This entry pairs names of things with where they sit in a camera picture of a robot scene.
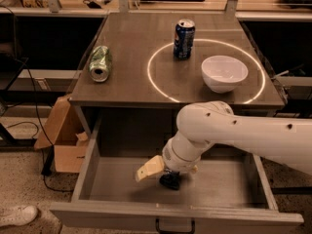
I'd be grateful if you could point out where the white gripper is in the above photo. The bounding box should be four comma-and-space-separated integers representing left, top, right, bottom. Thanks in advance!
136, 137, 201, 182

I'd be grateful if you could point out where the black floor cable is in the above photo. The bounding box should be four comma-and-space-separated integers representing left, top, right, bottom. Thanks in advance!
0, 3, 75, 193

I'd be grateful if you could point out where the grey open drawer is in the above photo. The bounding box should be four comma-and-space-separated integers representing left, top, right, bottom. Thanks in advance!
51, 121, 303, 234

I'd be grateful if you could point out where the black drawer handle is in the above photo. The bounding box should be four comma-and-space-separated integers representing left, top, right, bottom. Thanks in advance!
155, 218, 196, 234

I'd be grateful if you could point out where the green crushed soda can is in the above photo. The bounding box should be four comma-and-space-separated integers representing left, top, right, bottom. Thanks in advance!
89, 46, 112, 83

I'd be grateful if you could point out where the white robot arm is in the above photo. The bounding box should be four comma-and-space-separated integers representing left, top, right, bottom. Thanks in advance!
136, 101, 312, 181

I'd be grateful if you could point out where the white ceramic bowl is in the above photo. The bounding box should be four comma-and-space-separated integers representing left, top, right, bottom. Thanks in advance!
201, 56, 249, 94

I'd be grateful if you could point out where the blue pepsi can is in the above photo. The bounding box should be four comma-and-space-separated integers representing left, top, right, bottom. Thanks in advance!
174, 19, 195, 59

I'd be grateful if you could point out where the white sneaker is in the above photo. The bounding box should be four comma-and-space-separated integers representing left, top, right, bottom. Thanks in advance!
0, 205, 38, 227

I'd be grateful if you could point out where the dark blue rxbar wrapper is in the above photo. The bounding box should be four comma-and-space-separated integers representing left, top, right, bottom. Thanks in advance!
159, 172, 179, 190

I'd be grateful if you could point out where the grey metal counter cabinet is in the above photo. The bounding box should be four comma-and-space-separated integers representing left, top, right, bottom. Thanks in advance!
68, 11, 288, 141

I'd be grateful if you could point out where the brown cardboard box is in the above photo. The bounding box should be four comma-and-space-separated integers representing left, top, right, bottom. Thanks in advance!
34, 96, 89, 173

